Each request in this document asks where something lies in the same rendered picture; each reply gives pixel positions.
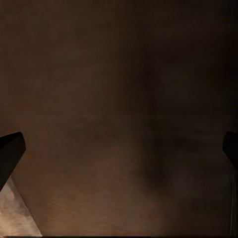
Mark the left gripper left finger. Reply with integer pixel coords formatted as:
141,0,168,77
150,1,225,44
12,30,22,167
0,132,26,191

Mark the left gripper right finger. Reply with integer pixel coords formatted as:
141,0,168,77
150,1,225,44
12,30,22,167
222,131,238,171

